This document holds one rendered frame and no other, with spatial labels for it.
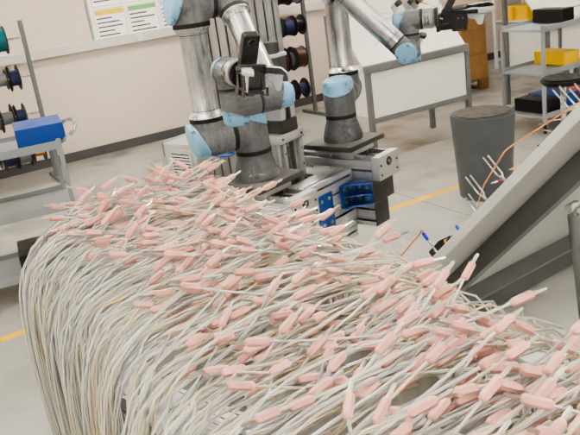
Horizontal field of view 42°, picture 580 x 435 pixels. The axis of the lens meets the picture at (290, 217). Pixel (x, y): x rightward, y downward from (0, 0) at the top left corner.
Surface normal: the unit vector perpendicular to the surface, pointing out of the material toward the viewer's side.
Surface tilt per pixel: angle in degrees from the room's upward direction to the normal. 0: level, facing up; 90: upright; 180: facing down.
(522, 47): 90
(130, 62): 90
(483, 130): 94
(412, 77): 90
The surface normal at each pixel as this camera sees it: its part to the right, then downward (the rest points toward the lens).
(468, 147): -0.66, 0.39
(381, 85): 0.50, 0.22
